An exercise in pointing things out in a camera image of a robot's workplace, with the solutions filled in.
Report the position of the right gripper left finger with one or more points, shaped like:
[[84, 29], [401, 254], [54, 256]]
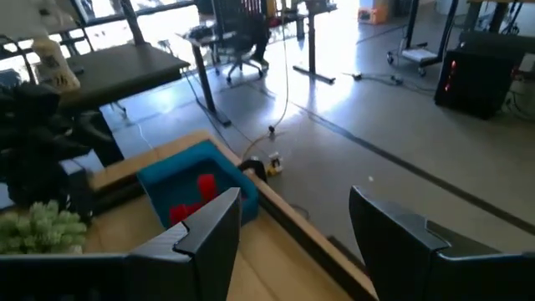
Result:
[[200, 259]]

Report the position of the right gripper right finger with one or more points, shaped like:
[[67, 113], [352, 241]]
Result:
[[401, 251]]

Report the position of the red toy building block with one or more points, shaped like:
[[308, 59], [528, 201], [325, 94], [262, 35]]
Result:
[[207, 188], [181, 213]]

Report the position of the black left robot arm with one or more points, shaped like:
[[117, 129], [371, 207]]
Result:
[[37, 146]]

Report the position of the blue plastic bin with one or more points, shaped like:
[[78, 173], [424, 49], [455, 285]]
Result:
[[167, 175]]

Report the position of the green potted succulent plant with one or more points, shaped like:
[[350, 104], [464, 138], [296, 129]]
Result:
[[42, 230]]

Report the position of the black office desk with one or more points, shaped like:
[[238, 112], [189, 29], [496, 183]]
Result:
[[205, 79]]

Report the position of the black computer tower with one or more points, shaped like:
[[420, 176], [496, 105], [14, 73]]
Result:
[[476, 83]]

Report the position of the white wheeled cart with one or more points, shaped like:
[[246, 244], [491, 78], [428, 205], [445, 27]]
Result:
[[418, 54]]

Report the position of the grey desk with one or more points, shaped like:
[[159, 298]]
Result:
[[121, 71]]

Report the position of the black office chair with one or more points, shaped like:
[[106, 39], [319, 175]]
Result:
[[240, 37]]

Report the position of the black standing desk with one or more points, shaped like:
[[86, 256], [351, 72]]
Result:
[[311, 42]]

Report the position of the orange storage box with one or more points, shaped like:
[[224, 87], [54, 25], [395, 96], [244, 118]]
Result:
[[376, 14]]

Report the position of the white labelled bottle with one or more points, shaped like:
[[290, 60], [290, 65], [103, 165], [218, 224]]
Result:
[[54, 67]]

